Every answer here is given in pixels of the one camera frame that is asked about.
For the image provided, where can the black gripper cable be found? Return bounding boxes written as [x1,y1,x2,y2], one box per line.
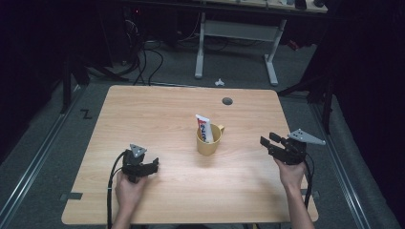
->
[303,153,316,210]
[106,150,128,229]

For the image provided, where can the black metal stand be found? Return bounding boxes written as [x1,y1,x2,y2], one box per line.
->
[276,71,336,135]
[59,55,91,115]

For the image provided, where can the yellow cup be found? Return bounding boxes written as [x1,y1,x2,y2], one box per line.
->
[195,123,225,157]

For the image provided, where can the black floor cables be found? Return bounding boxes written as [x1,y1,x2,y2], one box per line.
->
[125,18,165,87]

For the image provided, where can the metal floor rail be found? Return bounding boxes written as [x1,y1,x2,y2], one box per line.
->
[0,85,84,221]
[309,101,373,229]

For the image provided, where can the white-framed desk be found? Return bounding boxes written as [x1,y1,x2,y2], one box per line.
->
[194,0,329,87]

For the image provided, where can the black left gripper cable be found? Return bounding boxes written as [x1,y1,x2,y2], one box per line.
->
[106,150,128,229]

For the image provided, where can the grey tape strip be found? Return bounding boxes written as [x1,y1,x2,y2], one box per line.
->
[300,188,321,200]
[59,192,84,202]

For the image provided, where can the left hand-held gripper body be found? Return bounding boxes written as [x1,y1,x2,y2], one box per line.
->
[121,143,153,184]

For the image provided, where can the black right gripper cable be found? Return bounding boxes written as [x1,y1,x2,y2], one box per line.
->
[303,153,316,210]

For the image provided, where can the white toothpaste tube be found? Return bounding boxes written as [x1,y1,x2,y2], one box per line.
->
[195,114,215,144]

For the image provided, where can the person's right hand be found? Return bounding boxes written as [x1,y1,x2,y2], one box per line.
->
[273,157,308,193]

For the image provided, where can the person's left hand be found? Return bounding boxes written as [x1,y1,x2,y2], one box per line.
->
[115,171,149,209]

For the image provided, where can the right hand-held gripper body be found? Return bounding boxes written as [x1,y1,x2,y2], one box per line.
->
[272,128,327,166]

